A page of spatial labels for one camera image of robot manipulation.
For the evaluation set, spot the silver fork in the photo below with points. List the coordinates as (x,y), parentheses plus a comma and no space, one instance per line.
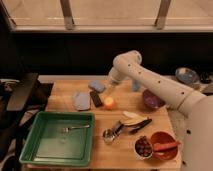
(67,129)

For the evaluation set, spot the window frame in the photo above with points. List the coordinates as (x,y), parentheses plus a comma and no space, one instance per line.
(108,16)

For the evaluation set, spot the light blue cup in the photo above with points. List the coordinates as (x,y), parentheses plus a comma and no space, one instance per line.
(136,85)

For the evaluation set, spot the silver ice cream scoop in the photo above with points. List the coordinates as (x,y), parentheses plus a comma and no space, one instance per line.
(109,135)

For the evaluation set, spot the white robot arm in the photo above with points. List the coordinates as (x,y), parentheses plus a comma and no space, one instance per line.
(197,152)

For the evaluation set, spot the black chair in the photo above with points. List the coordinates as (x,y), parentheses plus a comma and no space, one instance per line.
(20,101)

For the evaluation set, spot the black handled utensil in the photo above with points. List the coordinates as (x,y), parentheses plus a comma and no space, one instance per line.
(142,125)

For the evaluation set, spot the black rectangular block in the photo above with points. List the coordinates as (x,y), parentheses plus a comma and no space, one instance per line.
(96,99)

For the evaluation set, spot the green plastic tray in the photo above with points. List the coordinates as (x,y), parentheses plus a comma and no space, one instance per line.
(47,146)

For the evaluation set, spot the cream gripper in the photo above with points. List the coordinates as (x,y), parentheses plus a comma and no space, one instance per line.
(110,89)

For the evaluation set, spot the purple bowl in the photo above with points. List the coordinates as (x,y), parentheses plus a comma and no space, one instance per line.
(151,100)

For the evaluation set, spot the orange fruit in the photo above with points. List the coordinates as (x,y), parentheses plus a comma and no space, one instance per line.
(109,103)

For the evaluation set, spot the blue grey dish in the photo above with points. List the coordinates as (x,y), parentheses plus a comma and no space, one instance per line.
(186,75)

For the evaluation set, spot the blue sponge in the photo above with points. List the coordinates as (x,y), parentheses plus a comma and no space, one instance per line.
(96,86)

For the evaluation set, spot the carrot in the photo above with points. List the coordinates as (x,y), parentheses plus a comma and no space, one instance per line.
(165,146)

